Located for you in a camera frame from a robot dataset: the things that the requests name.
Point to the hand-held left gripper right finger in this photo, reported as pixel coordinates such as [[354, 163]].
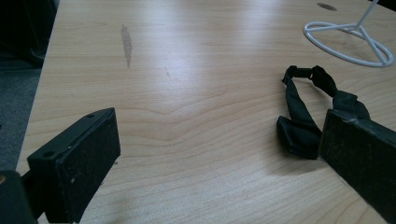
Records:
[[361, 155]]

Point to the dark object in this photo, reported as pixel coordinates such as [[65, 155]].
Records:
[[387, 3]]

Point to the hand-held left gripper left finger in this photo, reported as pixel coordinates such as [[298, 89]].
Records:
[[81, 155]]

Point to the dark furniture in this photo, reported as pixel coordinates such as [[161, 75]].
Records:
[[21, 28]]

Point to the black bow tie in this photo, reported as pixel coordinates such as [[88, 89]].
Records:
[[298, 109]]

